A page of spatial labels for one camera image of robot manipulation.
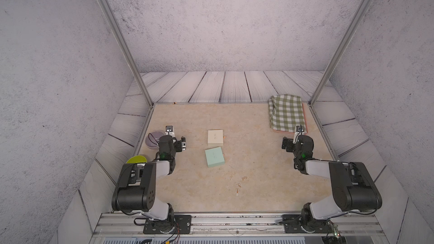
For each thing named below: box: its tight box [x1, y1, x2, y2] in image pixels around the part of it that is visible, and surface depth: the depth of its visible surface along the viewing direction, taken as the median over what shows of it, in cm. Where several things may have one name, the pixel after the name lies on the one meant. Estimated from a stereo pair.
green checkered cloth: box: [268, 93, 307, 134], surface depth 117 cm
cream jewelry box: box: [207, 129, 224, 146], surface depth 101 cm
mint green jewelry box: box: [204, 146, 225, 168], surface depth 93 cm
